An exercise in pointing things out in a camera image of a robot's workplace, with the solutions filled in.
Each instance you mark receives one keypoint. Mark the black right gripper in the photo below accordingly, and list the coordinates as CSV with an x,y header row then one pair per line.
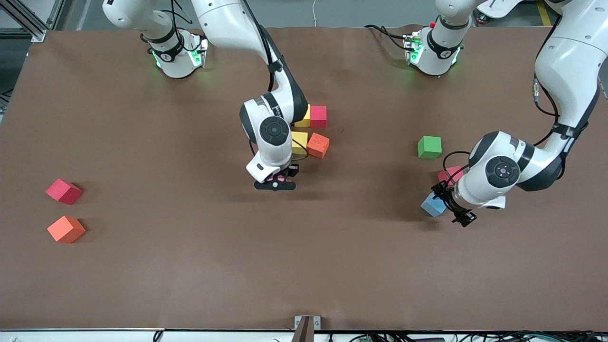
x,y
292,169

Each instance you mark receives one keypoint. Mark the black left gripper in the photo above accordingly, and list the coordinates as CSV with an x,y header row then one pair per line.
x,y
448,198

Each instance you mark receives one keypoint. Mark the pink foam cube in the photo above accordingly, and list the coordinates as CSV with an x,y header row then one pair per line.
x,y
281,179

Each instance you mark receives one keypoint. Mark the light blue foam cube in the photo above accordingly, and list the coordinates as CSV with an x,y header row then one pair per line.
x,y
431,205

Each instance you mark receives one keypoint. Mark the yellow foam cube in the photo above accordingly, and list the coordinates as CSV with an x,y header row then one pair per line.
x,y
306,118
300,142

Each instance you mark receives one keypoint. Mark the red foam cube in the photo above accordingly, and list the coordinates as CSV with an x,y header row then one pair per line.
x,y
64,192
449,172
318,116

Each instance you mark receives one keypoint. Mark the chipped orange foam cube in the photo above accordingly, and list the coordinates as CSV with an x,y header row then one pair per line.
x,y
318,146

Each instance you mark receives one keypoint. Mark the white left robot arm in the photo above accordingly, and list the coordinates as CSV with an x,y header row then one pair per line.
x,y
570,61

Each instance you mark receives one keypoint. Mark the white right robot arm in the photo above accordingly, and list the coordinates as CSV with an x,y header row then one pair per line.
x,y
228,23

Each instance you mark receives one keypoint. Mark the green foam cube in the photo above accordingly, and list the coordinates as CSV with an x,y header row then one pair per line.
x,y
430,147

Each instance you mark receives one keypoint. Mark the brown table cover sheet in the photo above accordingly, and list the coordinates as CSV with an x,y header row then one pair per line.
x,y
304,266

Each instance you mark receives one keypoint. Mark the metal base connector plate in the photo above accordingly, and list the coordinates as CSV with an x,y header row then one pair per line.
x,y
197,54

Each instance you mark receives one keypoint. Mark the metal mounting bracket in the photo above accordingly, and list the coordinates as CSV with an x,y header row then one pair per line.
x,y
317,323

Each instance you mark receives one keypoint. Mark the grey camera pole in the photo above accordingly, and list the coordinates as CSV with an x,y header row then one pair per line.
x,y
304,332

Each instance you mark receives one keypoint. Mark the white table edge rail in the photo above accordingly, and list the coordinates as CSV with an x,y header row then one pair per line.
x,y
71,336

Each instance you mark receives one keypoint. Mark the aluminium frame post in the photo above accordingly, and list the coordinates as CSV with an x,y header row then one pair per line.
x,y
35,31

